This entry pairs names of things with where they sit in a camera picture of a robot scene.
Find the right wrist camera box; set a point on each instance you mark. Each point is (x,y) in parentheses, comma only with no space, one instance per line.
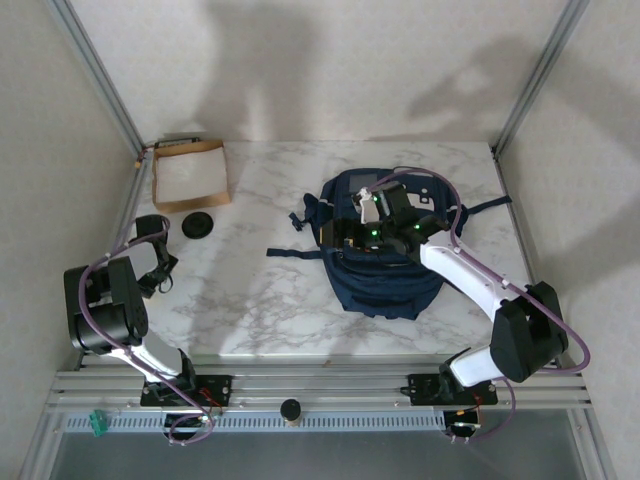
(366,207)

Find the shallow cardboard box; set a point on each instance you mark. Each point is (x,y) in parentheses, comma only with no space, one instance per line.
(190,175)

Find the navy blue backpack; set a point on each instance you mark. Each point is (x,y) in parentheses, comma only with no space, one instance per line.
(380,290)

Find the aluminium side rail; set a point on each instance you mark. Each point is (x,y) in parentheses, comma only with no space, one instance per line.
(512,200)
(124,230)

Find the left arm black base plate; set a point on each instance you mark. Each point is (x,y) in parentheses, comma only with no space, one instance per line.
(220,387)

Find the black round knob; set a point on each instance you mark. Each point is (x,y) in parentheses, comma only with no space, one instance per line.
(290,411)

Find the aluminium frame post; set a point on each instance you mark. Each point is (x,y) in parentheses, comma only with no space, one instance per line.
(537,85)
(100,85)

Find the green terminal connector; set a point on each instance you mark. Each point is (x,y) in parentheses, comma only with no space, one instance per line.
(98,422)

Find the black round disc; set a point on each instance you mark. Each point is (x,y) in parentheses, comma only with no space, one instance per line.
(197,226)

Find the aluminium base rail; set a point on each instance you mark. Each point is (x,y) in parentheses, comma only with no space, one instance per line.
(320,387)

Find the small circuit board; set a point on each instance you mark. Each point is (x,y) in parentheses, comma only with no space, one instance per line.
(210,418)
(465,424)

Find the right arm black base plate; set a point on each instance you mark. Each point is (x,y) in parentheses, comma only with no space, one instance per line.
(422,387)

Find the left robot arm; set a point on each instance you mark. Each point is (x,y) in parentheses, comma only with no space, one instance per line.
(110,310)

